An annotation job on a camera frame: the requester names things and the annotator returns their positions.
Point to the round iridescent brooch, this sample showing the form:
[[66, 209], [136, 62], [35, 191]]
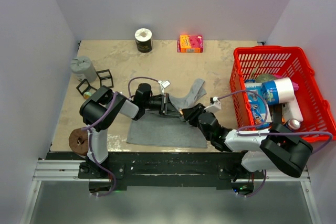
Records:
[[87, 95]]

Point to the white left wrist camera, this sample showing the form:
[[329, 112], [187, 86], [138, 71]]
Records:
[[163, 85]]

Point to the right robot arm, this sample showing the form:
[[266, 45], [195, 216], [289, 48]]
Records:
[[276, 147]]

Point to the brown wooden block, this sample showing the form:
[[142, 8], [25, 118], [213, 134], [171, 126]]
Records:
[[78, 142]]

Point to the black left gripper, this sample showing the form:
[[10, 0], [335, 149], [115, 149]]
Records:
[[166, 103]]

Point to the pink packet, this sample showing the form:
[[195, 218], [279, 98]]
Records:
[[295, 86]]

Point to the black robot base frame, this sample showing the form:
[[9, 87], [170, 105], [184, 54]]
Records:
[[219, 170]]

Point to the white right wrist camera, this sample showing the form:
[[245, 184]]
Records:
[[215, 105]]

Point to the toilet paper roll black wrapper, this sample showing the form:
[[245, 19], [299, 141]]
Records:
[[143, 40]]

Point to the silver drink can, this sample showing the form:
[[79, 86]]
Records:
[[293, 124]]

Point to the blue razor package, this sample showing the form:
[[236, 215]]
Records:
[[259, 111]]

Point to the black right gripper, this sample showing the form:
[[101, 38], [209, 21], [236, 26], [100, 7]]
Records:
[[191, 114]]

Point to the red plastic basket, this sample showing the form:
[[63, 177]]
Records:
[[296, 82]]

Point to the green round fruit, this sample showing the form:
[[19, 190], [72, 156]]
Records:
[[265, 77]]

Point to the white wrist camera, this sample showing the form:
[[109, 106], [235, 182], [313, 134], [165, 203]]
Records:
[[215, 105], [163, 85]]

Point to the orange pink snack box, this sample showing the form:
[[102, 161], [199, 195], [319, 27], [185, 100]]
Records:
[[190, 44]]

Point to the black brooch display case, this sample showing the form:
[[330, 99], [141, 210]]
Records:
[[105, 78]]

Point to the grey sleeveless shirt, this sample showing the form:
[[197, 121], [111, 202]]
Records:
[[167, 130]]

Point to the blue white wipes roll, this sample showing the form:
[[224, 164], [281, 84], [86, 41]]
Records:
[[278, 91]]

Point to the white box in basket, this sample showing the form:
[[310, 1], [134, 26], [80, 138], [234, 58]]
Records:
[[291, 110]]

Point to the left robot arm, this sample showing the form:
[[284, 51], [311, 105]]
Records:
[[101, 109]]

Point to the grey paper roll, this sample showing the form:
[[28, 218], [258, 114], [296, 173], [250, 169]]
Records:
[[83, 68]]

